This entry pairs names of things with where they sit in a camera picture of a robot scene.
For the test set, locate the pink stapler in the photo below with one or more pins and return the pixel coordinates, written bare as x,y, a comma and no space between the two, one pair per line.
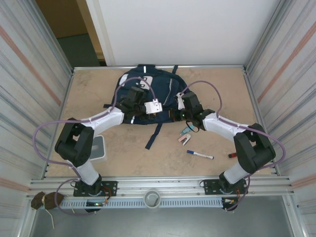
184,138

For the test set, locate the navy blue backpack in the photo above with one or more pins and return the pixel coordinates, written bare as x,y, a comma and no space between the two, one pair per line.
163,84

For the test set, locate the blue white marker pen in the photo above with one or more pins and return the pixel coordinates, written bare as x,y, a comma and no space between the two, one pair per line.
201,155

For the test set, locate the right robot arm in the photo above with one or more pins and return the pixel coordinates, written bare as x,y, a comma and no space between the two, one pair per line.
254,150

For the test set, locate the white grey plastic stand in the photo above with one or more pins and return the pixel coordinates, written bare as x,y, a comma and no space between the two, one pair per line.
100,150

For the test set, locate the red pen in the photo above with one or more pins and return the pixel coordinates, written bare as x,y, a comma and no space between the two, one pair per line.
232,155

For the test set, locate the grey round cup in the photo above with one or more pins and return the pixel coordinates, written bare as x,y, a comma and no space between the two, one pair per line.
152,198

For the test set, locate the circuit board green light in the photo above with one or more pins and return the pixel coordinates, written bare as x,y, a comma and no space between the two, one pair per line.
95,204

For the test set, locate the brown wooden door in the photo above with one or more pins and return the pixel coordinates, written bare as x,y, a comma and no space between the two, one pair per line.
61,17

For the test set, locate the brown cloth bundle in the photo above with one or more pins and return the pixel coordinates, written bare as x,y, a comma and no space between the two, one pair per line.
49,200

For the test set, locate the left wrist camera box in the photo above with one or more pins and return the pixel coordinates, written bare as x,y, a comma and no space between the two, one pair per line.
153,106

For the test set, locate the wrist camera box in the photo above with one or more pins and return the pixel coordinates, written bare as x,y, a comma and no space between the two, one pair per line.
180,101
153,106

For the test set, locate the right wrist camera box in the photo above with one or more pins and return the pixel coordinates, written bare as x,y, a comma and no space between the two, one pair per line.
180,101

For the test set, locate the thin aluminium table rail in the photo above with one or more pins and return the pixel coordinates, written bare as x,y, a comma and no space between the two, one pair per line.
209,66

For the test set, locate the aluminium mounting rail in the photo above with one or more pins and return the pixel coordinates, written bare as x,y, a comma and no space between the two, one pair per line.
160,184

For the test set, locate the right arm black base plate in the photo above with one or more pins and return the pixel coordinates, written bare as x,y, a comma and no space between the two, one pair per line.
212,186

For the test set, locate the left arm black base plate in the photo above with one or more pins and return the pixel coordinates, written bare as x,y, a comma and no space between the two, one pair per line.
111,188

